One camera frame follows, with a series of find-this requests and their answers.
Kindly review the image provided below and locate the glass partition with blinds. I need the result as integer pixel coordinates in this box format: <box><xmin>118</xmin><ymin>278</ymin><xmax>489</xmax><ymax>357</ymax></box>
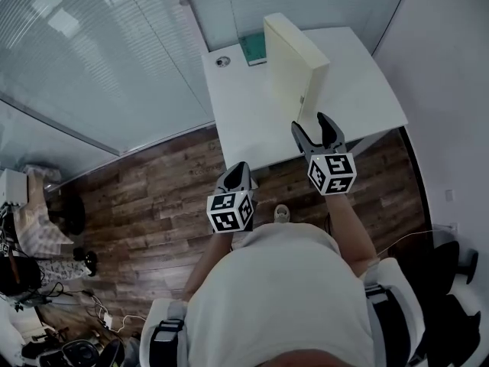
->
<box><xmin>0</xmin><ymin>0</ymin><xmax>413</xmax><ymax>185</ymax></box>

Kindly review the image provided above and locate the black round device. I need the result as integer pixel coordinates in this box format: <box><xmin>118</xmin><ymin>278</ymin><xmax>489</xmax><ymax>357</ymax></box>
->
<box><xmin>57</xmin><ymin>338</ymin><xmax>127</xmax><ymax>367</ymax></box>

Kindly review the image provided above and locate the black office chair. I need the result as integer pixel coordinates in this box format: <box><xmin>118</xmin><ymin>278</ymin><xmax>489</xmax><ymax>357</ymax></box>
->
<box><xmin>423</xmin><ymin>240</ymin><xmax>483</xmax><ymax>363</ymax></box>

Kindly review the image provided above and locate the green book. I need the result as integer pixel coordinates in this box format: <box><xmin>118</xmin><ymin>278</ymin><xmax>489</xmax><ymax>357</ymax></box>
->
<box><xmin>239</xmin><ymin>32</ymin><xmax>268</xmax><ymax>67</ymax></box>

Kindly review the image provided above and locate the person's beige shoe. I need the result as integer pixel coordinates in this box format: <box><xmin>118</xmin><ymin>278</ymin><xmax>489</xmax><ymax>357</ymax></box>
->
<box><xmin>274</xmin><ymin>203</ymin><xmax>292</xmax><ymax>224</ymax></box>

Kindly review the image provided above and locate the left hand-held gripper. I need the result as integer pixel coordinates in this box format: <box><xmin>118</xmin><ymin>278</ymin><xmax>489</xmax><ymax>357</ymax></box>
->
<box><xmin>207</xmin><ymin>161</ymin><xmax>260</xmax><ymax>234</ymax></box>

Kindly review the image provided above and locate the person's right forearm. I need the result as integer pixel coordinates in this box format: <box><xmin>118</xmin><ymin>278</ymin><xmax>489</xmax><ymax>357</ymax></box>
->
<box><xmin>324</xmin><ymin>193</ymin><xmax>378</xmax><ymax>279</ymax></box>

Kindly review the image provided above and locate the person's left forearm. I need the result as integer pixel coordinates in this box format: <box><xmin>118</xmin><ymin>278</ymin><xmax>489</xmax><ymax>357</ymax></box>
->
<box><xmin>182</xmin><ymin>229</ymin><xmax>235</xmax><ymax>302</ymax></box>

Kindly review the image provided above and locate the white cable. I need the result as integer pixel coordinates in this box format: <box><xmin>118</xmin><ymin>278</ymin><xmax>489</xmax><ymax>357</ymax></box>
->
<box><xmin>377</xmin><ymin>229</ymin><xmax>456</xmax><ymax>258</ymax></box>

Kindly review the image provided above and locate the person's white shirt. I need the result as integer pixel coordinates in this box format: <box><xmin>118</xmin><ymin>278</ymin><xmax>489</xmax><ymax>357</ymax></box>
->
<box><xmin>139</xmin><ymin>222</ymin><xmax>425</xmax><ymax>367</ymax></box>

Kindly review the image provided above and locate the white printer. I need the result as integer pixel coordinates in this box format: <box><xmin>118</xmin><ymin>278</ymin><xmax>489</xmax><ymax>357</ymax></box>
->
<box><xmin>0</xmin><ymin>168</ymin><xmax>31</xmax><ymax>206</ymax></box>

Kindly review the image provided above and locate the black shoulder strap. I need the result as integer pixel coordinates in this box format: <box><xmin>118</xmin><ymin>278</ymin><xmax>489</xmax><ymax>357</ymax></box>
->
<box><xmin>148</xmin><ymin>318</ymin><xmax>186</xmax><ymax>367</ymax></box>
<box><xmin>364</xmin><ymin>284</ymin><xmax>413</xmax><ymax>362</ymax></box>

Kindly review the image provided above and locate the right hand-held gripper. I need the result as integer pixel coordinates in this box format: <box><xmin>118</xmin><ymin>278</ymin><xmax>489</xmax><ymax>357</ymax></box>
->
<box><xmin>290</xmin><ymin>112</ymin><xmax>358</xmax><ymax>197</ymax></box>

